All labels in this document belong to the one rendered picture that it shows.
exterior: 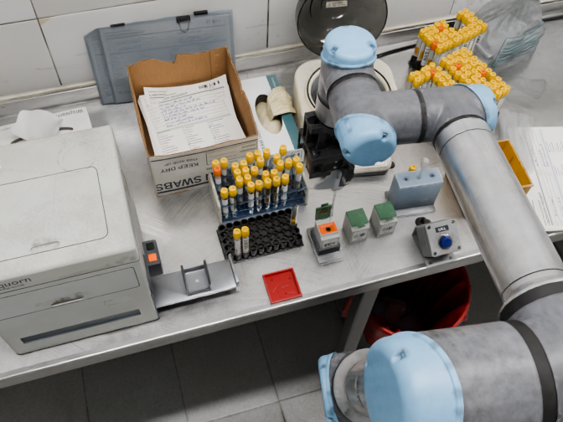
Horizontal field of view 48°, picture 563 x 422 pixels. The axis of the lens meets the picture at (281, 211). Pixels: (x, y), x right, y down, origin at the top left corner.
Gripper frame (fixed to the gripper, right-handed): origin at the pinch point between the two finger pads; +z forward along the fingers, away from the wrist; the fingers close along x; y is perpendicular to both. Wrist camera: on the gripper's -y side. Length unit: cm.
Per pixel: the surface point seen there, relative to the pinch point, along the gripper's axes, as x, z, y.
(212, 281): 3.5, 20.5, 25.6
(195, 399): -1, 112, 35
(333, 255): 3.1, 23.1, -0.9
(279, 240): -2.9, 22.0, 9.4
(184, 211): -17.2, 24.5, 27.2
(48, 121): -42, 15, 52
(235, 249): -2.4, 20.3, 19.3
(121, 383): -13, 112, 57
